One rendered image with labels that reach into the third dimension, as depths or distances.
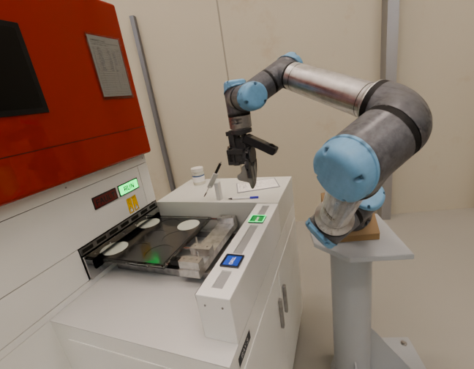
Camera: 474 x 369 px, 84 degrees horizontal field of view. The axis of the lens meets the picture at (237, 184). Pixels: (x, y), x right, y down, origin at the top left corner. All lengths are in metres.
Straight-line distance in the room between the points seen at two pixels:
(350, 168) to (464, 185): 3.02
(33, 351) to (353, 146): 1.05
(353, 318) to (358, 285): 0.17
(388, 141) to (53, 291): 1.03
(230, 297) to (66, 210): 0.65
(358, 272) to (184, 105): 2.23
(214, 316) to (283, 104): 2.25
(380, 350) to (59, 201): 1.48
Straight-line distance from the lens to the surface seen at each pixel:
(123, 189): 1.22
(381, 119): 0.51
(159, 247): 1.08
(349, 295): 1.23
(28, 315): 1.07
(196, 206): 1.26
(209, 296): 0.69
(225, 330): 0.74
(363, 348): 1.45
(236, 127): 0.86
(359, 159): 0.47
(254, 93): 0.74
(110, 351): 0.97
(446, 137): 3.21
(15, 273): 1.01
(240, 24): 2.77
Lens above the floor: 1.40
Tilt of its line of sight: 18 degrees down
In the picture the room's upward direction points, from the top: 9 degrees counter-clockwise
